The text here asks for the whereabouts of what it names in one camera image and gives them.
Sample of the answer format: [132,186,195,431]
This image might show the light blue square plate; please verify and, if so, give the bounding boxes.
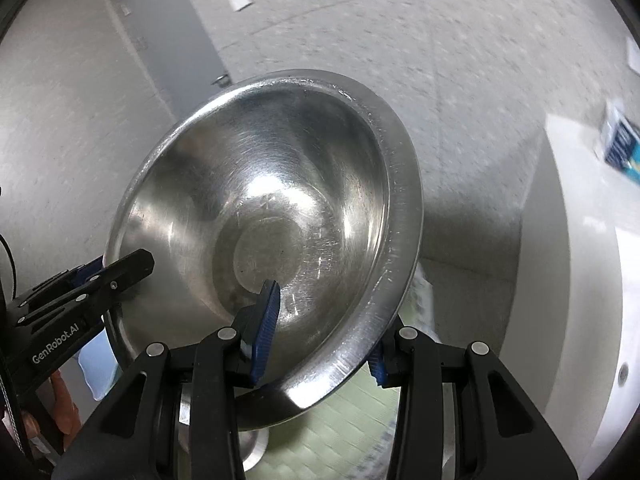
[77,330,122,402]

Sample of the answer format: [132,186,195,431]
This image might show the deep steel bowl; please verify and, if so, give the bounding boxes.
[178,384,269,472]

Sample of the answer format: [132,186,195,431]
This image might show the large wide steel bowl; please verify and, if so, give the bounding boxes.
[104,70,424,429]

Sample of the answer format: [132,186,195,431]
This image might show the person's left hand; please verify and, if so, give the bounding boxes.
[22,370,82,451]

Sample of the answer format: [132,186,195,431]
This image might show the green table mat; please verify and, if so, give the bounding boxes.
[240,263,442,480]

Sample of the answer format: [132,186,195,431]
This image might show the white counter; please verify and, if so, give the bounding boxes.
[500,115,639,479]

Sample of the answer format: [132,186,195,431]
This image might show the grey door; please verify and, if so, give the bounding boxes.
[108,0,231,119]

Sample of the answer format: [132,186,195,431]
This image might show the blue tissue pack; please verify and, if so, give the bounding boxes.
[594,99,640,183]

